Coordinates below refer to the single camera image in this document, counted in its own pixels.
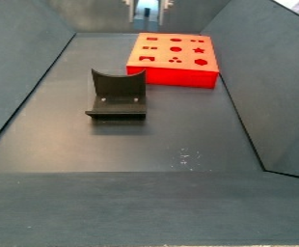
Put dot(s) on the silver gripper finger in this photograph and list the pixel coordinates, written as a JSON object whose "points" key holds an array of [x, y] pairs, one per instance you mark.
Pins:
{"points": [[165, 4], [130, 3]]}

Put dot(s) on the blue slotted double-square block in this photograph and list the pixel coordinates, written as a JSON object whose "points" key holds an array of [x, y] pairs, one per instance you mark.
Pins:
{"points": [[146, 15]]}

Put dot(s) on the red shape-sorting board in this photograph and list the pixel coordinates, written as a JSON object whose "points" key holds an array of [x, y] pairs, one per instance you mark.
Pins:
{"points": [[177, 60]]}

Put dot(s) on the black curved holder stand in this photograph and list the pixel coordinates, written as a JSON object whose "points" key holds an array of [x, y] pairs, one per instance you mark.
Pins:
{"points": [[119, 95]]}

